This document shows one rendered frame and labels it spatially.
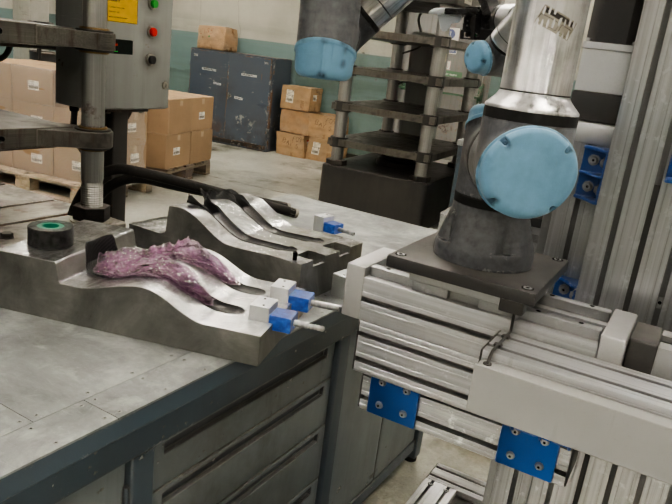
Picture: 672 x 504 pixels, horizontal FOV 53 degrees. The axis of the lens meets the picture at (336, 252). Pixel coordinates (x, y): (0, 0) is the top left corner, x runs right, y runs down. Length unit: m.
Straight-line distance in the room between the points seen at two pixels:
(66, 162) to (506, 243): 4.67
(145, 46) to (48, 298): 1.07
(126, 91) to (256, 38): 6.98
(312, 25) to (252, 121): 7.64
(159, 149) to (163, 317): 4.94
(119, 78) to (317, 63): 1.32
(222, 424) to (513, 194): 0.74
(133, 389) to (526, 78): 0.70
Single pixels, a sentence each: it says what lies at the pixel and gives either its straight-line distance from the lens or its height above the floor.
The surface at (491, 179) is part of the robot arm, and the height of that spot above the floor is 1.19.
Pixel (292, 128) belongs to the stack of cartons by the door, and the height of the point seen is 0.33.
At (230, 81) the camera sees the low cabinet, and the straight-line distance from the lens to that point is 8.63.
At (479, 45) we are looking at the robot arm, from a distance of 1.64.
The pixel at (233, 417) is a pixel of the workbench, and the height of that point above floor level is 0.62.
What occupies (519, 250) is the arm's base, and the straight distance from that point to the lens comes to 1.02.
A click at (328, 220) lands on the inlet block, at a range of 1.96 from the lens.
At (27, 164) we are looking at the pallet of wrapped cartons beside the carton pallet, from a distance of 5.72.
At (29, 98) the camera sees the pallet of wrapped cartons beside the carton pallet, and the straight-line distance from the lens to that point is 5.62.
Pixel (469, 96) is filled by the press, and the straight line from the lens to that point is 6.30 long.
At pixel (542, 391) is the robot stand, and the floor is 0.94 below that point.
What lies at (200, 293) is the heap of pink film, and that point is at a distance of 1.22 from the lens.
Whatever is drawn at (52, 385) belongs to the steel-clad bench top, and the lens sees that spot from 1.09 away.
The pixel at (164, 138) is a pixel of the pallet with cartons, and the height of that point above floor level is 0.41.
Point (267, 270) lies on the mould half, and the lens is 1.44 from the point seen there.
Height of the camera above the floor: 1.32
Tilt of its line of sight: 17 degrees down
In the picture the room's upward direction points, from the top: 7 degrees clockwise
